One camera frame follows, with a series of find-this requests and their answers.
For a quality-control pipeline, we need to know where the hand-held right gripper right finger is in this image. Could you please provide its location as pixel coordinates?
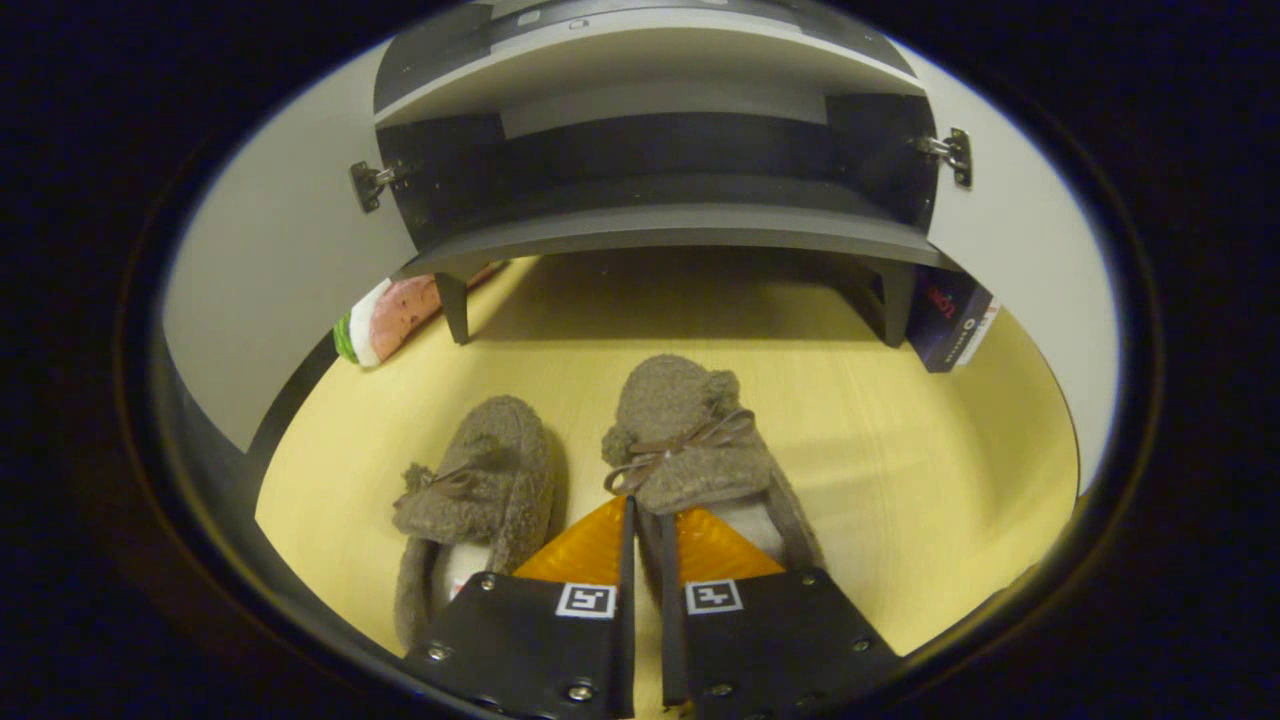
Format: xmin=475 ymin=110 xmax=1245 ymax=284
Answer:
xmin=660 ymin=505 xmax=901 ymax=720

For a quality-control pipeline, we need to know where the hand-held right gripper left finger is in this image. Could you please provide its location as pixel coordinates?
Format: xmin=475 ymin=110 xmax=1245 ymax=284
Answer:
xmin=403 ymin=495 xmax=639 ymax=720

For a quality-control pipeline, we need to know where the brown fuzzy slipper shoe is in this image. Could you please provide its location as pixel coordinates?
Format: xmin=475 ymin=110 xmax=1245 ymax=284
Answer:
xmin=392 ymin=395 xmax=557 ymax=651
xmin=600 ymin=355 xmax=827 ymax=591

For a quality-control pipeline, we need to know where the grey shoe cabinet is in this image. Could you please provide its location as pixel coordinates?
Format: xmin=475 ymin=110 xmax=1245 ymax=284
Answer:
xmin=350 ymin=0 xmax=976 ymax=346

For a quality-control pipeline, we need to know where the grey cabinet door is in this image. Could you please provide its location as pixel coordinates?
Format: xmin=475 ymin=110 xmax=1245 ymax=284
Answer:
xmin=163 ymin=45 xmax=419 ymax=453
xmin=922 ymin=45 xmax=1121 ymax=493

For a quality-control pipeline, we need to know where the watermelon slice plush toy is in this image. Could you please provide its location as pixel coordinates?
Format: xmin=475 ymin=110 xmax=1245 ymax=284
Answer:
xmin=333 ymin=262 xmax=506 ymax=369

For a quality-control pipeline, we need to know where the dark blue box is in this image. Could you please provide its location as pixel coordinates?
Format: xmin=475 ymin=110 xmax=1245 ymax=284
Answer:
xmin=905 ymin=265 xmax=1001 ymax=374

